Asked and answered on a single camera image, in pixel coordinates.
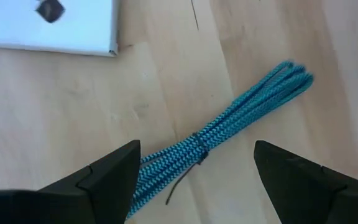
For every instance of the white acer box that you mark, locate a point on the white acer box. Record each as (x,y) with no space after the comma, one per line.
(73,28)

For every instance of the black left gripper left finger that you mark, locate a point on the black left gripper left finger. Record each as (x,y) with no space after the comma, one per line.
(98,193)

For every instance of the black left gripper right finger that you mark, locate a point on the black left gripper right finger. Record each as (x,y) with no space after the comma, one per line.
(306,193)

